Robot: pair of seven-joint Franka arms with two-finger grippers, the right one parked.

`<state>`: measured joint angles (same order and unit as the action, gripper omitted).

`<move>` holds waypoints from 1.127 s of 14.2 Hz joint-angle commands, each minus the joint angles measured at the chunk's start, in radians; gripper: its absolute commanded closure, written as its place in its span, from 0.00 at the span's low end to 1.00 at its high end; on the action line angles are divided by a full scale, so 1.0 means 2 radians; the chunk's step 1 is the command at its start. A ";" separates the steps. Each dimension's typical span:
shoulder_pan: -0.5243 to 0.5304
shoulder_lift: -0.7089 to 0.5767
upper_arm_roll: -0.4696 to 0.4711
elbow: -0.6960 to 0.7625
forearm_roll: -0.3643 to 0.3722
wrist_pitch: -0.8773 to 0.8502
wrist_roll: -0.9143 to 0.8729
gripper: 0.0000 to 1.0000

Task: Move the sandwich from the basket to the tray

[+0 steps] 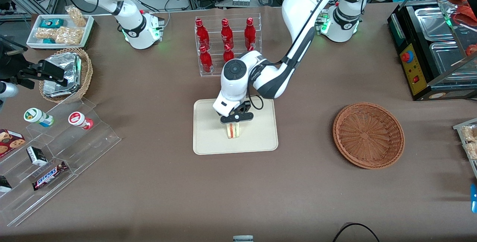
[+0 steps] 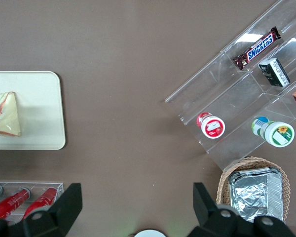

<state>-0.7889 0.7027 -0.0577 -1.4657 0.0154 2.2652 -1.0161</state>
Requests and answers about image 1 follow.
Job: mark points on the light wicker basket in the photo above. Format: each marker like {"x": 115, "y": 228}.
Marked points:
{"x": 86, "y": 74}

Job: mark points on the white power strip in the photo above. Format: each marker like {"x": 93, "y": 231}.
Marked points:
{"x": 242, "y": 0}

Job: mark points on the clear acrylic tiered shelf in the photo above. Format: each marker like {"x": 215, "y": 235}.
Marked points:
{"x": 93, "y": 141}

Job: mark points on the triangular sandwich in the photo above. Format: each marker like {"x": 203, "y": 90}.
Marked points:
{"x": 233, "y": 131}

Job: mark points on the clear bag of nuts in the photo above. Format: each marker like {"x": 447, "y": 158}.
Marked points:
{"x": 69, "y": 35}
{"x": 76, "y": 16}
{"x": 44, "y": 33}

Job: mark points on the glass display cover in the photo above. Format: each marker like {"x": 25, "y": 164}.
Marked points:
{"x": 462, "y": 29}

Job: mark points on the Snickers chocolate bar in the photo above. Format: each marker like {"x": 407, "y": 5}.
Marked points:
{"x": 48, "y": 176}

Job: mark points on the small black white carton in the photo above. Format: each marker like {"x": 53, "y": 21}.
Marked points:
{"x": 36, "y": 156}

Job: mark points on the black food warmer appliance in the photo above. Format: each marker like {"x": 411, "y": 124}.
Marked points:
{"x": 410, "y": 74}

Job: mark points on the brown wicker basket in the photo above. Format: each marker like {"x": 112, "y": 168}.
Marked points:
{"x": 367, "y": 135}

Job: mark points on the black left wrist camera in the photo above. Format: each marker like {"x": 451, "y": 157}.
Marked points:
{"x": 244, "y": 106}

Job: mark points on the chocolate chip cookie box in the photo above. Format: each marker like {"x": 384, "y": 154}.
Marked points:
{"x": 9, "y": 141}

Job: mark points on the cream plastic tray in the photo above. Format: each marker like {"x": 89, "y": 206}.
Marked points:
{"x": 261, "y": 137}

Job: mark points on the red soda bottle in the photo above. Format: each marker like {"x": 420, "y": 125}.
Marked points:
{"x": 250, "y": 48}
{"x": 205, "y": 60}
{"x": 200, "y": 33}
{"x": 228, "y": 53}
{"x": 225, "y": 32}
{"x": 250, "y": 31}

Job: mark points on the white rectangular snack tray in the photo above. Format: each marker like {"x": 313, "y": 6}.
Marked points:
{"x": 37, "y": 44}

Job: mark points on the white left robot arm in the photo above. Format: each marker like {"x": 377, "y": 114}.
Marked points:
{"x": 302, "y": 7}

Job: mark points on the blue plastic object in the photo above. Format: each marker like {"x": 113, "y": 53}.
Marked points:
{"x": 474, "y": 198}

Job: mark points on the red lidded yogurt bottle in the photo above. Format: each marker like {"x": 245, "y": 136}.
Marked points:
{"x": 77, "y": 119}

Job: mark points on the steel food pan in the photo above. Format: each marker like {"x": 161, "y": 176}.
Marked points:
{"x": 434, "y": 24}
{"x": 447, "y": 61}

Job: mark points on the aluminium foil container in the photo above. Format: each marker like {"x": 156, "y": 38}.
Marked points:
{"x": 67, "y": 66}

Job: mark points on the clear acrylic bottle rack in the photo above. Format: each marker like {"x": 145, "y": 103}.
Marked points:
{"x": 215, "y": 37}

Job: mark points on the teal snack box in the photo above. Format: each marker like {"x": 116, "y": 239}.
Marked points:
{"x": 48, "y": 41}
{"x": 51, "y": 22}

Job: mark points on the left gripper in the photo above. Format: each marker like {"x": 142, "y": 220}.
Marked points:
{"x": 244, "y": 106}

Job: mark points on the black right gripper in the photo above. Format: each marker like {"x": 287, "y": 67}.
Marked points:
{"x": 11, "y": 66}

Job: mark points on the green lidded yogurt bottle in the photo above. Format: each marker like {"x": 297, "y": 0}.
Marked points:
{"x": 35, "y": 116}

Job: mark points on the wrapped rice snack pack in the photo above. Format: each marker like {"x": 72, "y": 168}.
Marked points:
{"x": 471, "y": 150}
{"x": 468, "y": 134}

